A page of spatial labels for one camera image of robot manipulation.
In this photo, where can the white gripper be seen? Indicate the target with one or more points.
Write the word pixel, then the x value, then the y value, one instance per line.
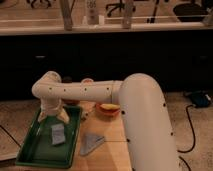
pixel 53 107

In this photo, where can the blue grey sponge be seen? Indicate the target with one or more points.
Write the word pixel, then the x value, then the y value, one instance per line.
pixel 58 135

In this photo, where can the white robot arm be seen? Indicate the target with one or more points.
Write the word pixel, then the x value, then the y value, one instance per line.
pixel 147 125

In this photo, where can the green plastic tray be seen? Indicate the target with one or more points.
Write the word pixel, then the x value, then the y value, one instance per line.
pixel 37 149

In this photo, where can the dark red bowl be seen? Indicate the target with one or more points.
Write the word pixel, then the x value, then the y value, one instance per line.
pixel 71 102

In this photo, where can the grey triangular cloth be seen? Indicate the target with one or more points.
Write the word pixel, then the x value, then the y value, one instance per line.
pixel 90 141

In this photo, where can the orange filled white cup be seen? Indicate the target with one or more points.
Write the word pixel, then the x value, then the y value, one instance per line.
pixel 86 80

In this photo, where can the orange bowl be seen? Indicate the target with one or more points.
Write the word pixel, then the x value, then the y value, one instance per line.
pixel 110 113

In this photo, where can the yellow banana piece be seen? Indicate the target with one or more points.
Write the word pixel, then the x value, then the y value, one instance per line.
pixel 110 107

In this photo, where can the wooden table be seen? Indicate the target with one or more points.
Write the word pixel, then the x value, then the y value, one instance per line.
pixel 112 155

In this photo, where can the black office chair base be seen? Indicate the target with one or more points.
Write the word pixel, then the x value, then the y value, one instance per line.
pixel 113 6

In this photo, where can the black power adapter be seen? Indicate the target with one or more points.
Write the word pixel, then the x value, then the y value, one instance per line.
pixel 199 99

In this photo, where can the black office chair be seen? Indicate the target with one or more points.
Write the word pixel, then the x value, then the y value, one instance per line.
pixel 190 12

